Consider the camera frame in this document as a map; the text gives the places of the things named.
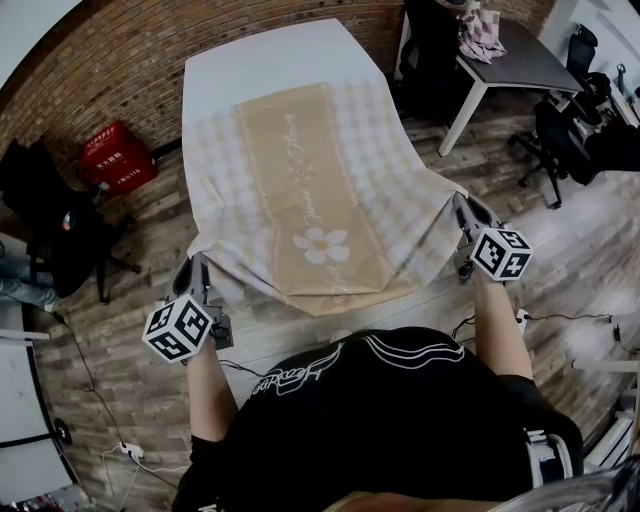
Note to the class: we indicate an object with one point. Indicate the white table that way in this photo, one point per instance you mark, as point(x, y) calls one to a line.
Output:
point(280, 60)

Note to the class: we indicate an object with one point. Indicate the pink checked cloth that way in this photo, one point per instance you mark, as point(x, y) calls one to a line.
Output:
point(481, 32)

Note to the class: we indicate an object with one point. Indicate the red box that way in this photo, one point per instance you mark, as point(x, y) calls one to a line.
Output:
point(117, 160)

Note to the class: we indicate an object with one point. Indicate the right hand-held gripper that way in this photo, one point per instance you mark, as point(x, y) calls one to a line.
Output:
point(500, 255)

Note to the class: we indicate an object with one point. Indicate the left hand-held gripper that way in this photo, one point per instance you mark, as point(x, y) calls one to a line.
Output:
point(175, 330)

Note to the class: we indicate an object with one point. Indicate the person's black shirt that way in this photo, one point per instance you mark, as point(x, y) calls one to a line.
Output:
point(380, 430)

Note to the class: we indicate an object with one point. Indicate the white power strip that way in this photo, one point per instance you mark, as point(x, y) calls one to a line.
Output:
point(131, 450)

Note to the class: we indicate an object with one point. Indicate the person's right forearm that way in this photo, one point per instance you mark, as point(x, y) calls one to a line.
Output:
point(500, 325)

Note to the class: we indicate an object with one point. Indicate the person's left forearm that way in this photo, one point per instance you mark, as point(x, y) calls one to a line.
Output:
point(212, 395)

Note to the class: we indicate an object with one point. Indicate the beige checked flower tablecloth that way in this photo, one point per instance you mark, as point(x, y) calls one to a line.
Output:
point(310, 190)

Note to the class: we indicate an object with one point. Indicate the person's grey shoe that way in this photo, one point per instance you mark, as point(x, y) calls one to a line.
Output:
point(341, 335)

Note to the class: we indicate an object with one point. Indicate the dark desk with white legs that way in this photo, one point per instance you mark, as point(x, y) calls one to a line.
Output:
point(520, 60)

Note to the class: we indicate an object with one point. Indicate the black office chair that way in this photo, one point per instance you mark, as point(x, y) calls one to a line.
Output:
point(565, 140)
point(587, 60)
point(425, 55)
point(55, 220)

